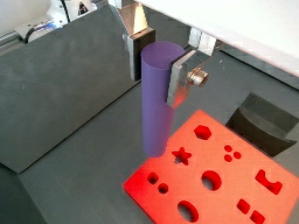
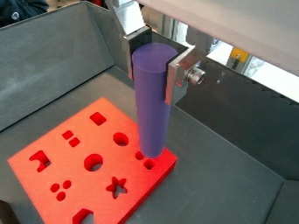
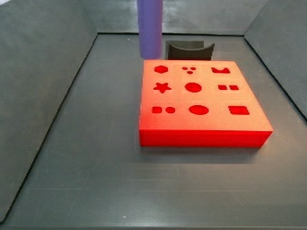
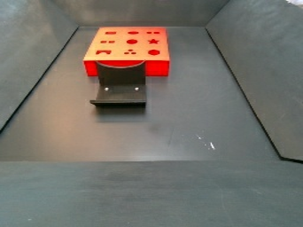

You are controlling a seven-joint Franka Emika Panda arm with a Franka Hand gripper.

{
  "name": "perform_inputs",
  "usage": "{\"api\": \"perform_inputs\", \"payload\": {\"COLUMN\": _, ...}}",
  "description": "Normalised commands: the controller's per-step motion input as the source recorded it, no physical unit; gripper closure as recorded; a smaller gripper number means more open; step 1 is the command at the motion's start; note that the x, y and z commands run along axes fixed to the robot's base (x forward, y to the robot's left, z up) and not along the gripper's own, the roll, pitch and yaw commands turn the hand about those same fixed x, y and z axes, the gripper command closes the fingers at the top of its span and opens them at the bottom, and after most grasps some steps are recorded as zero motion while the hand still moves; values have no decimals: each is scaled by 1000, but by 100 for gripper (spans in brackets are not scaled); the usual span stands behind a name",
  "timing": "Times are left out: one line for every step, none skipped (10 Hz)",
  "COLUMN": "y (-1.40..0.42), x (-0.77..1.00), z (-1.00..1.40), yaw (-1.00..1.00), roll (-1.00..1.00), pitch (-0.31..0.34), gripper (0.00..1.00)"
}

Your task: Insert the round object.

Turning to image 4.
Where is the red shape sorter box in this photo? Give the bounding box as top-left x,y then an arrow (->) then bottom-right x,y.
83,27 -> 171,76

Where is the black curved holder bracket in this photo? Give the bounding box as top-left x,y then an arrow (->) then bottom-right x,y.
90,62 -> 147,106

